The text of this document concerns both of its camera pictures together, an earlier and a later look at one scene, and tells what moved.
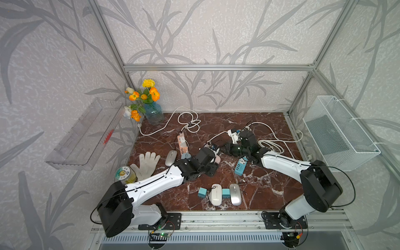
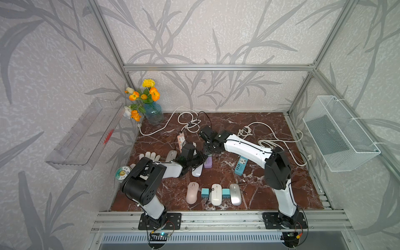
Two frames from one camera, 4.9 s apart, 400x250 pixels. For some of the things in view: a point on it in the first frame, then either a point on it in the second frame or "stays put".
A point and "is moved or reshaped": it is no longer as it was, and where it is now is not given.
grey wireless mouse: x=171 y=158 stays put
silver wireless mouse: x=235 y=194 stays put
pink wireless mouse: x=217 y=159 to x=192 y=189
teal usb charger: x=202 y=192 is moved or reshaped
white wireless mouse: x=215 y=195 stays put
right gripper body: x=237 y=150 to x=208 y=147
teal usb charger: x=226 y=193 stays put
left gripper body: x=209 y=170 to x=195 y=161
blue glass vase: x=154 y=113 stays put
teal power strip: x=240 y=165 stays put
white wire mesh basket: x=341 y=141 stays put
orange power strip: x=182 y=143 stays put
